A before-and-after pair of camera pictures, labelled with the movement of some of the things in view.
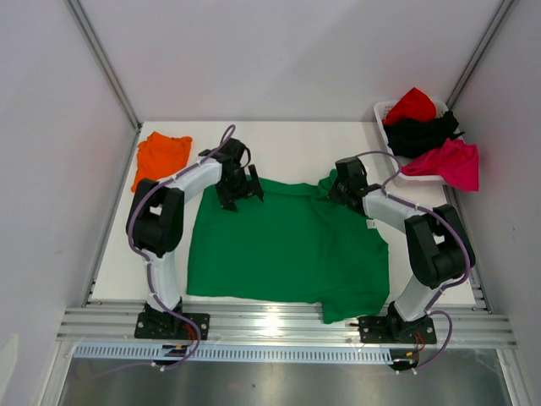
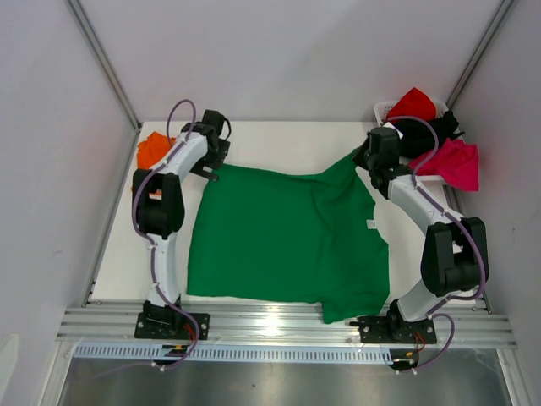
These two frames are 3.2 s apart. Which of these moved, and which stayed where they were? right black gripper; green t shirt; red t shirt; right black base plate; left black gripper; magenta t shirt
Moved: right black gripper; left black gripper
Stayed: green t shirt; magenta t shirt; right black base plate; red t shirt
